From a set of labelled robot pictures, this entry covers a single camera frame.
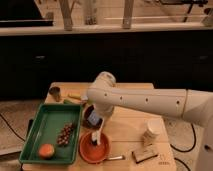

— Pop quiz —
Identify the white dish brush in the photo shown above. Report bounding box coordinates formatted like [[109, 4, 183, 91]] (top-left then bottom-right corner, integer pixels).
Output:
[[91, 118, 105, 146]]

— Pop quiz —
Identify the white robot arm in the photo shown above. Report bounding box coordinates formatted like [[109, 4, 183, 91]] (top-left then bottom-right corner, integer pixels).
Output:
[[87, 72, 213, 171]]

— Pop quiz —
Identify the dark brown bowl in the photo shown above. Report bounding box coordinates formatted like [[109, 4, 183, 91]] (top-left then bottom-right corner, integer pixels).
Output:
[[83, 105, 95, 129]]

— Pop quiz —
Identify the red bowl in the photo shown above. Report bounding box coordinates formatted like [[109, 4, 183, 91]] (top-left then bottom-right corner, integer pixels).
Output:
[[79, 132, 111, 164]]

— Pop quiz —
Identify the blue sponge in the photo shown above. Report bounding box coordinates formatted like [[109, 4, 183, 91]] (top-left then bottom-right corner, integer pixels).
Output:
[[87, 111, 101, 126]]

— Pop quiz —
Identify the yellow green vegetable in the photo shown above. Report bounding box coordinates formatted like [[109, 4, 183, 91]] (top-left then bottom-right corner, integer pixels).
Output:
[[63, 94, 87, 105]]

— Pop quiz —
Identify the bunch of dark grapes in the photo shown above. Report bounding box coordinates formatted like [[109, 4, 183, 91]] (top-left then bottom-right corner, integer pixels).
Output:
[[57, 123, 76, 146]]

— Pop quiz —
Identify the dark metal cup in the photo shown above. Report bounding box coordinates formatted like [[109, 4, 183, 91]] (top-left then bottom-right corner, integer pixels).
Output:
[[49, 86, 61, 102]]

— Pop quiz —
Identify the brown scrub block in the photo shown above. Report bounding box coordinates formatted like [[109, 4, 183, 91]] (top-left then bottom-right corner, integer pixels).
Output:
[[132, 145, 158, 164]]

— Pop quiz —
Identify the green plastic tray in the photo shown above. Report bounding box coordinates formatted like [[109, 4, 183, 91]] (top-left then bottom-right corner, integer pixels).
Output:
[[19, 104, 82, 165]]

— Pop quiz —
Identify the orange peach fruit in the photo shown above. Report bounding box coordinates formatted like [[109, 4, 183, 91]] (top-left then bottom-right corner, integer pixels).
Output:
[[38, 144, 55, 159]]

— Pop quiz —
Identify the black cable right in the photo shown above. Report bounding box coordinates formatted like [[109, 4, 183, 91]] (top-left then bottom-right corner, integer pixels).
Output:
[[169, 123, 198, 171]]

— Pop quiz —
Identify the black cable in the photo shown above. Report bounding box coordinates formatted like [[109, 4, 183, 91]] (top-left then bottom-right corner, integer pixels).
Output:
[[169, 123, 198, 171], [0, 113, 27, 142]]

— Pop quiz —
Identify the black cable left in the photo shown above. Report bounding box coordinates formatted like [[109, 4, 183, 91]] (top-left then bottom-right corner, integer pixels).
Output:
[[0, 113, 27, 142]]

